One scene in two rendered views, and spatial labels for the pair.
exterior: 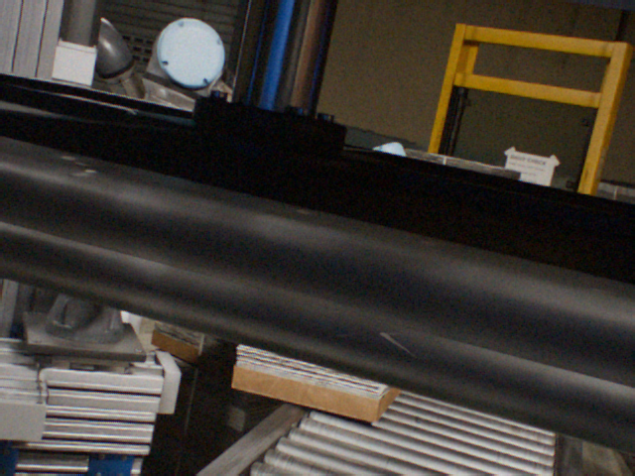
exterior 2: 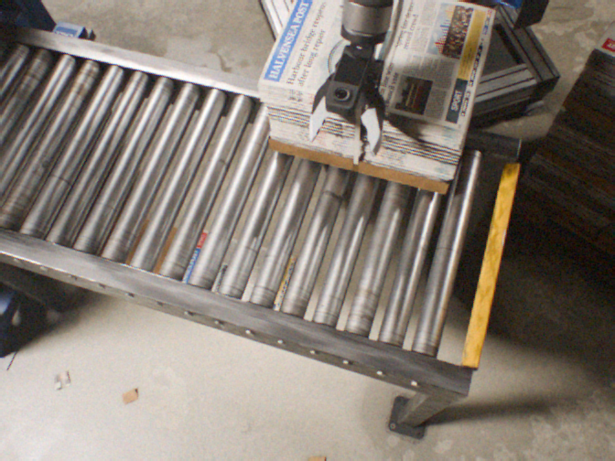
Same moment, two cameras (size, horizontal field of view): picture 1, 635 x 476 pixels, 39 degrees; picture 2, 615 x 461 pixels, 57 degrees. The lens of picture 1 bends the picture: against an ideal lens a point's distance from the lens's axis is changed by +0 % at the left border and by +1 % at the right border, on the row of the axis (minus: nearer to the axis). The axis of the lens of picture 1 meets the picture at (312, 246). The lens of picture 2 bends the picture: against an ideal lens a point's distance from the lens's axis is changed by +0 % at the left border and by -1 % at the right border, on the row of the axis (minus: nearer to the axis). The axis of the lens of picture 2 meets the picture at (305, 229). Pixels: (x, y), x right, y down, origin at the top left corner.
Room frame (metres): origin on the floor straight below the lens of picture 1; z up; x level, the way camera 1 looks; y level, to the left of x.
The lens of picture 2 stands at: (1.75, -0.80, 1.86)
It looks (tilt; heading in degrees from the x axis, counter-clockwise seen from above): 67 degrees down; 102
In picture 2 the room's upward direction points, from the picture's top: 9 degrees counter-clockwise
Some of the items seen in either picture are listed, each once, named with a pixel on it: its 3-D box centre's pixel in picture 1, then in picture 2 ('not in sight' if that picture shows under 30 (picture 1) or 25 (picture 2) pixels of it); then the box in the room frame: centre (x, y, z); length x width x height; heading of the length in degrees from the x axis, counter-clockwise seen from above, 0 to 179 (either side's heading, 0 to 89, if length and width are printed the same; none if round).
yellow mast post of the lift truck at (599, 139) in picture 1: (565, 261); not in sight; (3.63, -1.01, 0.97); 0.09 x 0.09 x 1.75; 56
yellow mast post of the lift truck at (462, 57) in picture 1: (425, 223); not in sight; (4.00, -0.47, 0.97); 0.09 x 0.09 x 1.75; 56
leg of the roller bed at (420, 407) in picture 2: not in sight; (422, 405); (1.94, -0.63, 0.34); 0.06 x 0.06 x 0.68; 75
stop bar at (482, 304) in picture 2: not in sight; (492, 259); (2.02, -0.41, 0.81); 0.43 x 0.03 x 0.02; 75
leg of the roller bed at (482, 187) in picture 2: not in sight; (463, 230); (2.07, -0.15, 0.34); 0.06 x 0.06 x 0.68; 75
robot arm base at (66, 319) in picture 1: (87, 307); not in sight; (1.75, 0.41, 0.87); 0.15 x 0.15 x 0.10
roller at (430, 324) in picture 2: not in sight; (448, 249); (1.95, -0.38, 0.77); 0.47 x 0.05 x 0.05; 75
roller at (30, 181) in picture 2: not in sight; (52, 143); (1.07, -0.15, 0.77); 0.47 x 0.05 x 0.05; 75
